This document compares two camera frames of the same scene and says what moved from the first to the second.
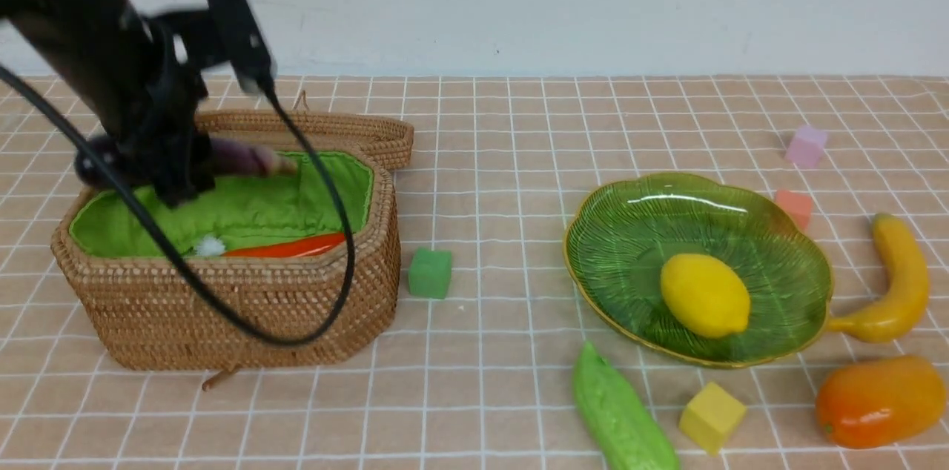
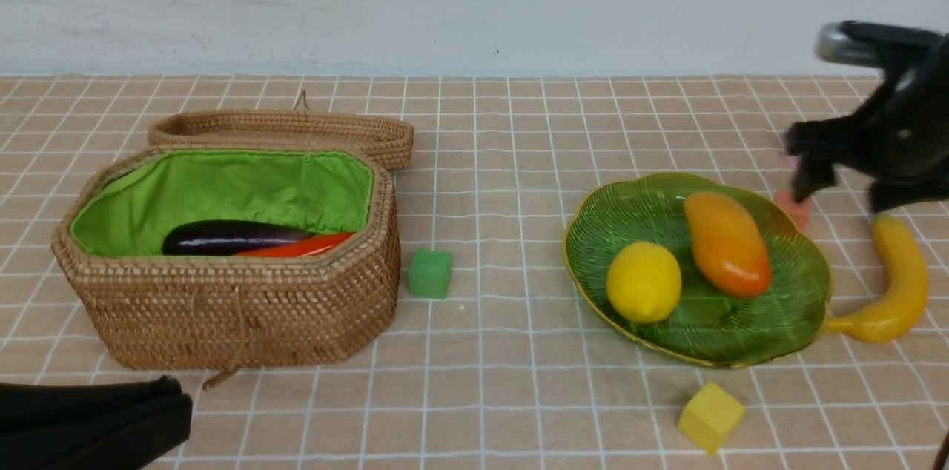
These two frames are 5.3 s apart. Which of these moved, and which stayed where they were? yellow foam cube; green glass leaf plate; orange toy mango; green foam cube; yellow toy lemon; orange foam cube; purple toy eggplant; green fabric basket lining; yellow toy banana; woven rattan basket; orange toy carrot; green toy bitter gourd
Moved: yellow toy lemon; green toy bitter gourd; purple toy eggplant; orange toy mango
Stayed: yellow foam cube; green fabric basket lining; orange foam cube; yellow toy banana; woven rattan basket; green foam cube; green glass leaf plate; orange toy carrot
